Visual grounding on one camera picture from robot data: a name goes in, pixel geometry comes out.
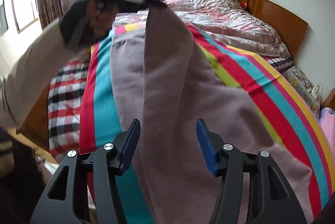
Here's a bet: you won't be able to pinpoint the checkered plaid bed sheet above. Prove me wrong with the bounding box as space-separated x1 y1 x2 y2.
48 51 91 163

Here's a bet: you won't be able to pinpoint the floral pink quilt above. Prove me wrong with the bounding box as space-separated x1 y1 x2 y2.
113 0 291 58

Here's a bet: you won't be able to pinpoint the pink bed sheet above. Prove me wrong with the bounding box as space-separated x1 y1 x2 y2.
319 107 335 153

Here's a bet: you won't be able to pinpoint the black gloved left hand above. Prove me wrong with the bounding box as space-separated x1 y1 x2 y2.
59 0 119 52

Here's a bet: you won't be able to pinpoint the left wooden headboard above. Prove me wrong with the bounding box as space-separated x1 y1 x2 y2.
237 0 308 58

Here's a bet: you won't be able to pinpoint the rainbow striped blanket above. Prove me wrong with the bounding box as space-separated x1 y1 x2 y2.
80 24 334 223

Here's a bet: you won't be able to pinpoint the cream sleeved left forearm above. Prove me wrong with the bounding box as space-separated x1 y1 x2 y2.
1 20 93 129

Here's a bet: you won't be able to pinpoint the lilac sweatpants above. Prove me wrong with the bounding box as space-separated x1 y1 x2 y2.
110 6 313 223

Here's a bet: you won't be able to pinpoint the floral covered nightstand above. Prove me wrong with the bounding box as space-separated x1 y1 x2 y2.
282 66 321 119

